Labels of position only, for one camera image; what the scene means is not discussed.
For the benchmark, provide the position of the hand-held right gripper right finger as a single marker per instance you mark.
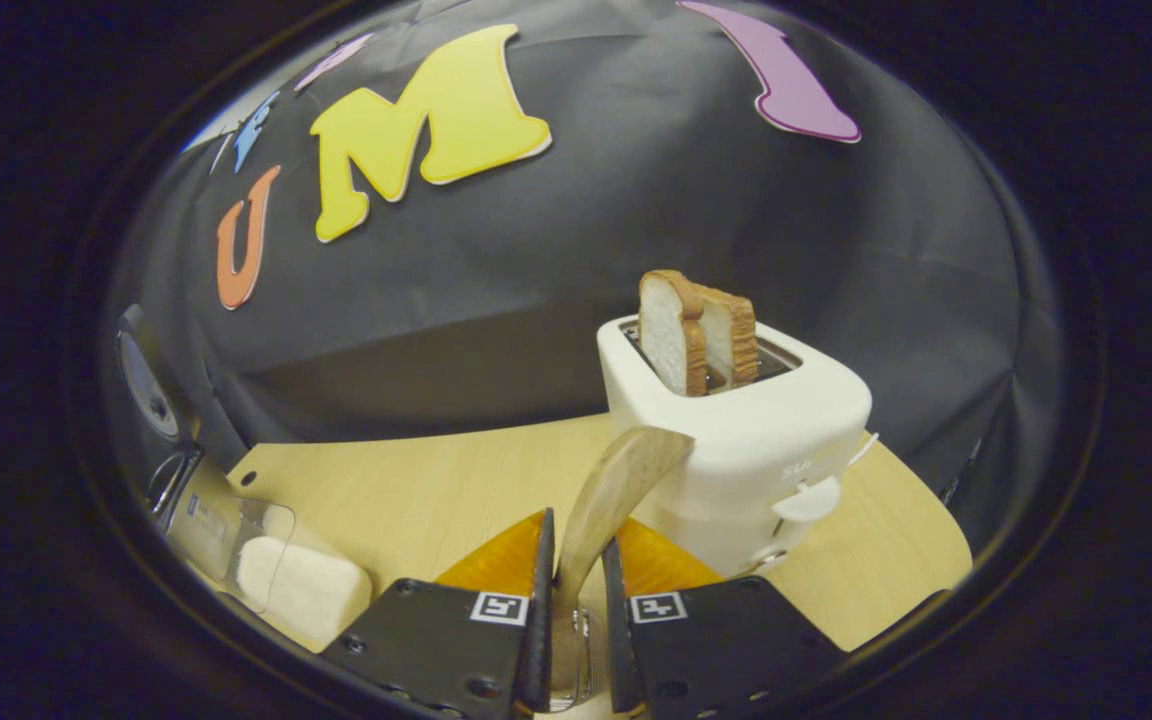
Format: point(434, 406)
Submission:
point(618, 640)

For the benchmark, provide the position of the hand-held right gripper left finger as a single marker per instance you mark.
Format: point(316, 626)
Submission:
point(542, 620)

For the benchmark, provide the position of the wooden spoon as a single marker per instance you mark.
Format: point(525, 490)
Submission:
point(616, 480)

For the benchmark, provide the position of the dark grey rice cooker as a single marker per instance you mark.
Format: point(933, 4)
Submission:
point(146, 385)

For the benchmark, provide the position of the white toaster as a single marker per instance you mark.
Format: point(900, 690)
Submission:
point(736, 430)

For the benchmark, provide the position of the bread slice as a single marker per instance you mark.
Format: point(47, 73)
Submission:
point(731, 335)
point(666, 335)

